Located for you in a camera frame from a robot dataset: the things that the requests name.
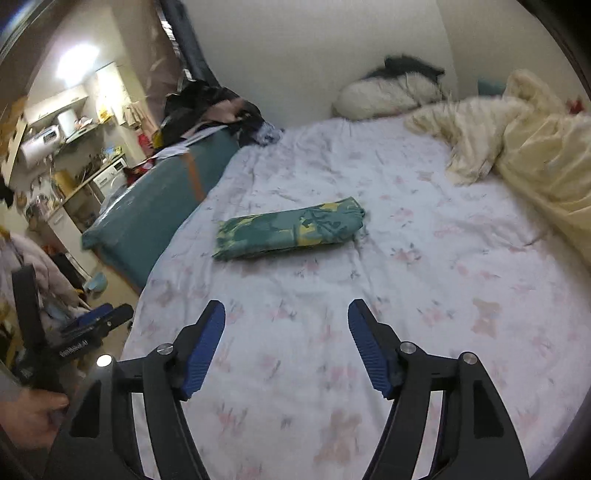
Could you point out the teal cushion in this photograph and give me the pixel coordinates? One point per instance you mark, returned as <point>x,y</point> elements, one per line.
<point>490,86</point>

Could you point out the brown hanging cloth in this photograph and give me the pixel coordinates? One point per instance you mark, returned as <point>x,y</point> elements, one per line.
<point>159,55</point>

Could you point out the person's left hand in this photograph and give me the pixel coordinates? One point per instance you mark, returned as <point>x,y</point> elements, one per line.
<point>27,422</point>

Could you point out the cream duvet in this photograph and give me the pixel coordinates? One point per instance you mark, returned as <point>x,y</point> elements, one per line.
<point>545,152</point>

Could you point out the white papers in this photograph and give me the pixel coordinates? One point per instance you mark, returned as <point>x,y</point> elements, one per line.
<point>194,141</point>

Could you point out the pale pink jacket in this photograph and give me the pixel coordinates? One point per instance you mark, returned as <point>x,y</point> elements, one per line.
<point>37,263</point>

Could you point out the green leaf print pants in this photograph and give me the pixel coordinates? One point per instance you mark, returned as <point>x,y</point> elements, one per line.
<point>286,228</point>

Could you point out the bed with white floral sheet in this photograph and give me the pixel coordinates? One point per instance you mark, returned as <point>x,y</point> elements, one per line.
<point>369,277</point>

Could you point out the white washing machine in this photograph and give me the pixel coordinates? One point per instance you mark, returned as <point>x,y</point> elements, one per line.
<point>111,177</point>

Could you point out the ceiling light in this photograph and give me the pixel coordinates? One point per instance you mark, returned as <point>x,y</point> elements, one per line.
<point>77,64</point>

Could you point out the beige pillow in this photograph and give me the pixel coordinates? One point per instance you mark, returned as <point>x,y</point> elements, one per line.
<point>383,99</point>

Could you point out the dark clothes on pillow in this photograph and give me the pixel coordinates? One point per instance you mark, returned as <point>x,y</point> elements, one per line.
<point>411,67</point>

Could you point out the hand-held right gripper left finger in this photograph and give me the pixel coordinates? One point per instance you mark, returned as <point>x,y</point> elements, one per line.
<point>203,355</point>

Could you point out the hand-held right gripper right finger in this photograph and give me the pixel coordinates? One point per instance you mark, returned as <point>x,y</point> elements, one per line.
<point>369,350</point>

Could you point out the white cylindrical tank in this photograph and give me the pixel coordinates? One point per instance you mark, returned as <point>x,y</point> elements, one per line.
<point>66,122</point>

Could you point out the blue basin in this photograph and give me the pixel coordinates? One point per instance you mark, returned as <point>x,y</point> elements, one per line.
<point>95,282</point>

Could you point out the white water heater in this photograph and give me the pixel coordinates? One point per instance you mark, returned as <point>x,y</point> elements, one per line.
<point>39,147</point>

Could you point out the kitchen counter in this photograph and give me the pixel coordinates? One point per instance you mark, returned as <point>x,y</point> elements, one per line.
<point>87,182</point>

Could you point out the dark hanging cloth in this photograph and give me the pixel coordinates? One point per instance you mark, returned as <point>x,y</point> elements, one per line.
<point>194,41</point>

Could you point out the teal sofa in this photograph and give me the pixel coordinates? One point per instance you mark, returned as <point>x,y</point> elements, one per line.
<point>152,212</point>

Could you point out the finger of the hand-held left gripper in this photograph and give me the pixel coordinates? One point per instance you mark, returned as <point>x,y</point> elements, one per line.
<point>87,317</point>
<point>123,314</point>

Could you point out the pile of clothes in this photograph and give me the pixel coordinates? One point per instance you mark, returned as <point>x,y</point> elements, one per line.
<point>207,108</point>

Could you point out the white wall cabinet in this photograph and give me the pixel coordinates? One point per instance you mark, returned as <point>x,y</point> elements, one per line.
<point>60,108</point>

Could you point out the yellow bag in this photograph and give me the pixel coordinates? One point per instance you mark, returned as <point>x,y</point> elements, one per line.
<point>107,115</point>

